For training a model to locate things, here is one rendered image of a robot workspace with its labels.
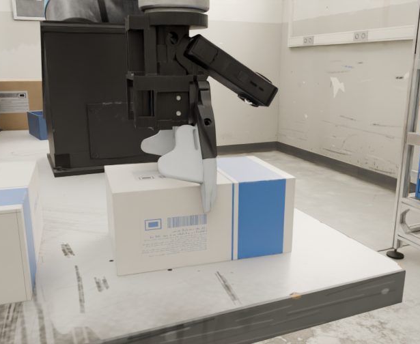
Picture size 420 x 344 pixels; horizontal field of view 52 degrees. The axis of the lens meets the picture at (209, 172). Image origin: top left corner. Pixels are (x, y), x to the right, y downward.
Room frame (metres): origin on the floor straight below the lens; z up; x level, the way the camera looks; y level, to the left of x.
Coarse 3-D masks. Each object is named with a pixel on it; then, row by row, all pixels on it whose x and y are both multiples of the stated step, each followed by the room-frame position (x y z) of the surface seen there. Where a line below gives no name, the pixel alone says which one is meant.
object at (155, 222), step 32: (224, 160) 0.54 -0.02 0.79; (256, 160) 0.54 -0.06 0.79; (128, 192) 0.40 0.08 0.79; (160, 192) 0.41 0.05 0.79; (192, 192) 0.42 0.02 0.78; (224, 192) 0.43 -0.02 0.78; (256, 192) 0.44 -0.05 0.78; (288, 192) 0.45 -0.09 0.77; (128, 224) 0.40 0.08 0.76; (160, 224) 0.41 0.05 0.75; (192, 224) 0.42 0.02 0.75; (224, 224) 0.43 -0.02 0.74; (256, 224) 0.44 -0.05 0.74; (288, 224) 0.46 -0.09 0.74; (128, 256) 0.40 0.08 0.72; (160, 256) 0.41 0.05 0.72; (192, 256) 0.42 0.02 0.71; (224, 256) 0.43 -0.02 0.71; (256, 256) 0.44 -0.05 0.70
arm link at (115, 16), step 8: (104, 0) 0.99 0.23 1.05; (112, 0) 0.99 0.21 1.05; (120, 0) 0.98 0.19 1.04; (128, 0) 0.98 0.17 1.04; (136, 0) 0.98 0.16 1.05; (112, 8) 0.99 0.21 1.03; (120, 8) 0.99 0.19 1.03; (128, 8) 0.99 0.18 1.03; (136, 8) 0.99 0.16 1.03; (112, 16) 0.99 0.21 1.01; (120, 16) 1.00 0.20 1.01
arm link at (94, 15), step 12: (48, 0) 0.99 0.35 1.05; (60, 0) 0.98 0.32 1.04; (72, 0) 0.98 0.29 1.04; (84, 0) 0.98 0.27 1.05; (96, 0) 0.99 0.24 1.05; (48, 12) 0.98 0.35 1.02; (60, 12) 0.95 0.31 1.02; (72, 12) 0.95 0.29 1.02; (84, 12) 0.96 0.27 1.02; (96, 12) 0.98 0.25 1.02
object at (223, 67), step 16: (192, 48) 0.46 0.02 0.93; (208, 48) 0.47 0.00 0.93; (208, 64) 0.47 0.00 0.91; (224, 64) 0.47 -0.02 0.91; (240, 64) 0.48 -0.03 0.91; (224, 80) 0.48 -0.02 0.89; (240, 80) 0.48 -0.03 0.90; (256, 80) 0.48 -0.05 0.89; (240, 96) 0.50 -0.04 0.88; (256, 96) 0.48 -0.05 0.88; (272, 96) 0.49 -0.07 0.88
